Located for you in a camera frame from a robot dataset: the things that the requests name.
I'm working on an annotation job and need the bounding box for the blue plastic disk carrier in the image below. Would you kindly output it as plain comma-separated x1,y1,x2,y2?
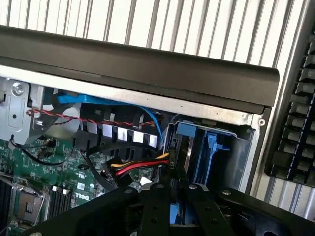
176,121,232,185

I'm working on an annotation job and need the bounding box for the silver disk bay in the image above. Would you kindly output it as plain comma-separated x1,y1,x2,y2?
162,114,254,194

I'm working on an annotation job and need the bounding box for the black plastic fan shroud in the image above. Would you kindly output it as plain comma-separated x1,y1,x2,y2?
72,103,168,158

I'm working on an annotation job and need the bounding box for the green motherboard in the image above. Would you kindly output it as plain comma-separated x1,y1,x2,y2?
0,137,163,236

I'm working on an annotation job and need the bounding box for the CPU socket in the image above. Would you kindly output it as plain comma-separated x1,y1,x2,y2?
12,181,47,224

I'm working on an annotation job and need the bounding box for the black keyboard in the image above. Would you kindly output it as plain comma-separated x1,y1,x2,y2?
264,31,315,186

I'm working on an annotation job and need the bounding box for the black open PC case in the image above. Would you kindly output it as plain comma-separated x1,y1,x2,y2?
0,24,281,236

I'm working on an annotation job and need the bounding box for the yellow red black power wire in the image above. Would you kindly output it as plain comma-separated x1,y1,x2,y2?
110,148,177,177

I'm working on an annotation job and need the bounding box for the black flat data wire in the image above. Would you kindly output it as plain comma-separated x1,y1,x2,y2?
86,145,163,191

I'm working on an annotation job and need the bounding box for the thin black wire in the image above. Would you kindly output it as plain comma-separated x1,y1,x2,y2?
8,135,74,166

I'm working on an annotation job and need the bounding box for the red black twisted wire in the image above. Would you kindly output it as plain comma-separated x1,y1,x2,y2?
26,108,163,128

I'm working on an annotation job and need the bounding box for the blue flat data wire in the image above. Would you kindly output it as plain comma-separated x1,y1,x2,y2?
57,94,165,148

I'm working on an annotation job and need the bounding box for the silver metal drive bracket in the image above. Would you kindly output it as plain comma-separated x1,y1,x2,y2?
0,77,82,146

